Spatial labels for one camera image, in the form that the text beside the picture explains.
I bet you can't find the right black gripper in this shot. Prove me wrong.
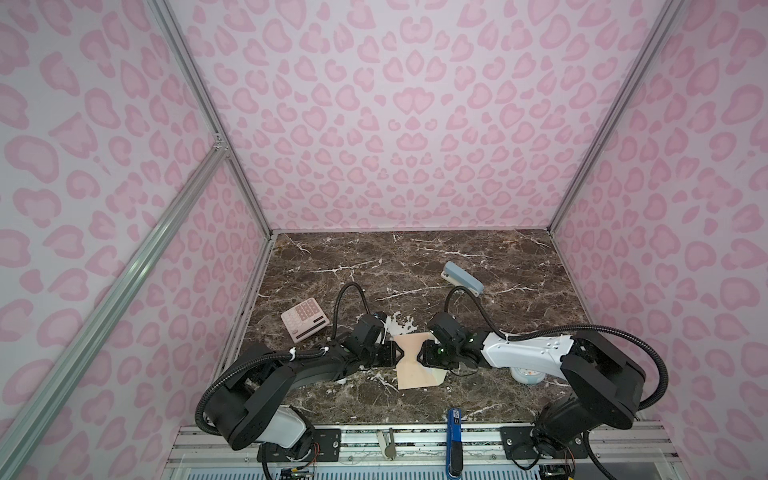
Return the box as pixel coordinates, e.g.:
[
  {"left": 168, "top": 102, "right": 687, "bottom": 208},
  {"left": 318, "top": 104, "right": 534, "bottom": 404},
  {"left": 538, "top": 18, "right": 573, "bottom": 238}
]
[{"left": 411, "top": 339, "right": 460, "bottom": 372}]

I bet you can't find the pink envelope with cream flap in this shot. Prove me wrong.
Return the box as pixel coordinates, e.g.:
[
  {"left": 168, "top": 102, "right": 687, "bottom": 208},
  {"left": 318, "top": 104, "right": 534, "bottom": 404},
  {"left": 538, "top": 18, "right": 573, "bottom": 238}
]
[{"left": 393, "top": 333, "right": 447, "bottom": 390}]

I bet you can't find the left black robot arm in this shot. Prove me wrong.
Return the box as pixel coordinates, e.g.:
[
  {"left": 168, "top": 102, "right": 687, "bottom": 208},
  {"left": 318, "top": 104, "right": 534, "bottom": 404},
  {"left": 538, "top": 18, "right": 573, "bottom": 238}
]
[{"left": 194, "top": 314, "right": 404, "bottom": 459}]

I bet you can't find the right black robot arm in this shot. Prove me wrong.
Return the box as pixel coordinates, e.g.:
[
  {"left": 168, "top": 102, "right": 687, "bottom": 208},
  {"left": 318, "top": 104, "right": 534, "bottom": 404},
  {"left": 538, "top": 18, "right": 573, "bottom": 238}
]
[{"left": 417, "top": 312, "right": 646, "bottom": 457}]

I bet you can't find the blue grey stapler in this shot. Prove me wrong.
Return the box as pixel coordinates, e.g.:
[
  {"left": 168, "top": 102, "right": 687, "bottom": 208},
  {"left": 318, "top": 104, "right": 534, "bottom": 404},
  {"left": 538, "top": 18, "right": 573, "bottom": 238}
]
[{"left": 441, "top": 261, "right": 485, "bottom": 296}]

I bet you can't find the beige hanging tag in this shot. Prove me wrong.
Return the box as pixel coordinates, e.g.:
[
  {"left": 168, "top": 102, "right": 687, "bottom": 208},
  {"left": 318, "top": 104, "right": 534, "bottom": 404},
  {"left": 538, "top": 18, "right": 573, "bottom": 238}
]
[{"left": 376, "top": 428, "right": 397, "bottom": 461}]

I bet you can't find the blue black clip tool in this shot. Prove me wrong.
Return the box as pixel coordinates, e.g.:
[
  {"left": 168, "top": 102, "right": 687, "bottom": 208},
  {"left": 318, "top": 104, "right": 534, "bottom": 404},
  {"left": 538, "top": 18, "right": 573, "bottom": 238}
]
[{"left": 446, "top": 408, "right": 464, "bottom": 479}]

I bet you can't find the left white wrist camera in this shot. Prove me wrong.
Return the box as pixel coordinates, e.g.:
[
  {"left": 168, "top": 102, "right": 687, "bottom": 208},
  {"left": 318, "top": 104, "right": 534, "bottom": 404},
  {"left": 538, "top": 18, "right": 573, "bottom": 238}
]
[{"left": 373, "top": 311, "right": 389, "bottom": 326}]

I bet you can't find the left black corrugated cable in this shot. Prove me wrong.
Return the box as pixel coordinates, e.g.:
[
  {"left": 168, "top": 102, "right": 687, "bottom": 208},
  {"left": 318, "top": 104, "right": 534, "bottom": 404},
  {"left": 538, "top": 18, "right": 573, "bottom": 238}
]
[{"left": 194, "top": 281, "right": 373, "bottom": 436}]

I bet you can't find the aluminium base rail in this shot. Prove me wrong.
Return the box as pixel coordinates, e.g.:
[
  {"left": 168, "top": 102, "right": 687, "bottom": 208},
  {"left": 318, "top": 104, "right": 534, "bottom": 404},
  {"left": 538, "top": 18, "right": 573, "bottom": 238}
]
[{"left": 161, "top": 421, "right": 687, "bottom": 479}]

